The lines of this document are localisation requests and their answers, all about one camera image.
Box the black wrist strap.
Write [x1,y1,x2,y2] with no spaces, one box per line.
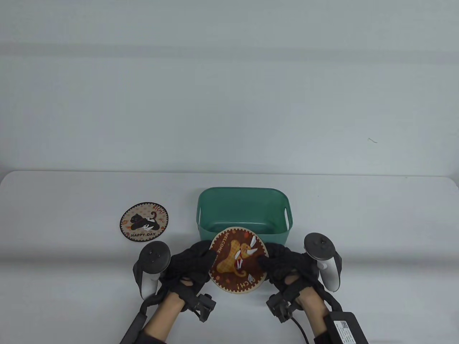
[138,328,171,344]
[314,324,337,344]

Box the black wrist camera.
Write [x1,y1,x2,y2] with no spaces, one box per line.
[186,293,217,322]
[266,292,300,323]

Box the black left wrist strap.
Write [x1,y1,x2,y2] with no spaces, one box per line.
[138,328,171,344]

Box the black wrist box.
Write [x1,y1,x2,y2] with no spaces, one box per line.
[119,305,149,344]
[325,311,370,344]

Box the person's right hand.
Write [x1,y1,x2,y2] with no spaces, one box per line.
[257,242,324,300]

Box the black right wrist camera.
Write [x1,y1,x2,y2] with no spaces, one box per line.
[266,292,300,323]

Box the person's right forearm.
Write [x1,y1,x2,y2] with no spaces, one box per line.
[298,290,334,335]

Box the person's left hand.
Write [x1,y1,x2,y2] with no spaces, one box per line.
[160,240,218,305]

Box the black white right hand controller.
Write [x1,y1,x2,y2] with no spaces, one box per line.
[304,233,343,292]

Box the black white left hand controller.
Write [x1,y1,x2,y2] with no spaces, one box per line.
[133,241,171,300]

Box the black right wrist strap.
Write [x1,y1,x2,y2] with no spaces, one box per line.
[314,324,337,344]

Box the black white hand controller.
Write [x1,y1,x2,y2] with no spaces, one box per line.
[304,233,343,292]
[133,241,171,300]

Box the green plastic bin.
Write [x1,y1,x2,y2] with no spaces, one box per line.
[196,187,294,246]

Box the beige cat coaster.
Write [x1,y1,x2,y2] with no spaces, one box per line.
[120,202,169,243]

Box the black left wrist box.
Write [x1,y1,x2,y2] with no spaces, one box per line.
[119,305,149,344]

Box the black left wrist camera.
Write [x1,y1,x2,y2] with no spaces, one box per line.
[186,293,217,322]

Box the black right cable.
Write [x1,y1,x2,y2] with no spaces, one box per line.
[290,314,309,344]

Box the black right wrist box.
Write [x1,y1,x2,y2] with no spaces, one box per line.
[325,311,370,344]

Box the brown dog coaster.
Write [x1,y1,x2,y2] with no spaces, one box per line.
[208,226,269,295]

